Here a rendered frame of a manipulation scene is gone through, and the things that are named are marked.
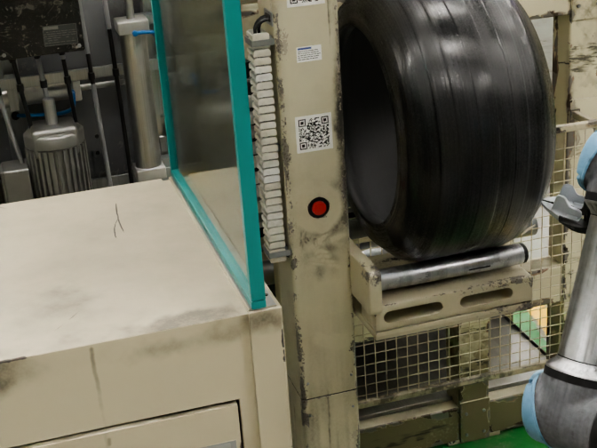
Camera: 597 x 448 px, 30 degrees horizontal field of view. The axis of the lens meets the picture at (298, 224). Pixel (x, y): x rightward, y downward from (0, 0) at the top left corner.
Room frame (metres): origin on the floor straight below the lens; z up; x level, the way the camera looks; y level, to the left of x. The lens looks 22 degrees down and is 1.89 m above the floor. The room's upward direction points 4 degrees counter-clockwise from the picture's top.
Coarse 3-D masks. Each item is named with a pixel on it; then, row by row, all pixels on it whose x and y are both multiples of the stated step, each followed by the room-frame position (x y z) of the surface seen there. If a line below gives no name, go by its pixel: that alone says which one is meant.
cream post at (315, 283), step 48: (336, 0) 2.13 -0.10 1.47; (288, 48) 2.10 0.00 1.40; (336, 48) 2.12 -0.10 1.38; (288, 96) 2.09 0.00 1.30; (336, 96) 2.12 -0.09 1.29; (288, 144) 2.09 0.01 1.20; (336, 144) 2.12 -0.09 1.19; (288, 192) 2.09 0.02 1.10; (336, 192) 2.12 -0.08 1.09; (288, 240) 2.11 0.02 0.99; (336, 240) 2.12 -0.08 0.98; (288, 288) 2.14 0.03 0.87; (336, 288) 2.11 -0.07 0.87; (288, 336) 2.17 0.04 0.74; (336, 336) 2.11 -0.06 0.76; (288, 384) 2.20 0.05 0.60; (336, 384) 2.11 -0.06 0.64; (336, 432) 2.11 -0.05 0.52
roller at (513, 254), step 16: (448, 256) 2.13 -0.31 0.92; (464, 256) 2.12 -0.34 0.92; (480, 256) 2.13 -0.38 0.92; (496, 256) 2.13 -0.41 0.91; (512, 256) 2.14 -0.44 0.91; (528, 256) 2.15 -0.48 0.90; (384, 272) 2.07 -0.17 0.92; (400, 272) 2.08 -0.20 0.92; (416, 272) 2.08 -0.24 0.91; (432, 272) 2.09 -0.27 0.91; (448, 272) 2.10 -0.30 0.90; (464, 272) 2.11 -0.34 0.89; (384, 288) 2.06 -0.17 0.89
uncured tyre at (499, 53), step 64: (384, 0) 2.16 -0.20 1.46; (448, 0) 2.13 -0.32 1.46; (512, 0) 2.15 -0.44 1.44; (384, 64) 2.08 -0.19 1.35; (448, 64) 2.01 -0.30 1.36; (512, 64) 2.03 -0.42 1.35; (384, 128) 2.51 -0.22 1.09; (448, 128) 1.96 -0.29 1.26; (512, 128) 1.99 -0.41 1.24; (384, 192) 2.41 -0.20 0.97; (448, 192) 1.96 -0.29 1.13; (512, 192) 2.00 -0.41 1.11
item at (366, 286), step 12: (360, 252) 2.12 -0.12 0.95; (360, 264) 2.06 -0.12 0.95; (372, 264) 2.06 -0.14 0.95; (360, 276) 2.06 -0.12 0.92; (372, 276) 2.02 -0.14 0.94; (360, 288) 2.07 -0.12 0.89; (372, 288) 2.01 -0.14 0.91; (360, 300) 2.07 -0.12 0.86; (372, 300) 2.01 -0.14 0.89; (372, 312) 2.01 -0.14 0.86
